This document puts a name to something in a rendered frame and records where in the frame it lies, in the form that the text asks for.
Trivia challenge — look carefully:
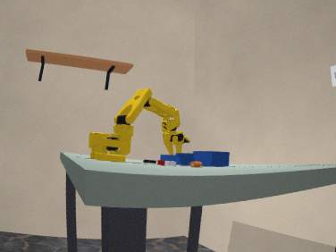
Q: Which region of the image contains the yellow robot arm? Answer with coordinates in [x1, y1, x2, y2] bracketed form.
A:
[90, 88, 181, 163]

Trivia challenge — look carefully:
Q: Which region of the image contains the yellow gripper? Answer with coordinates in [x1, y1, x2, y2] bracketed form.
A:
[163, 130, 190, 155]

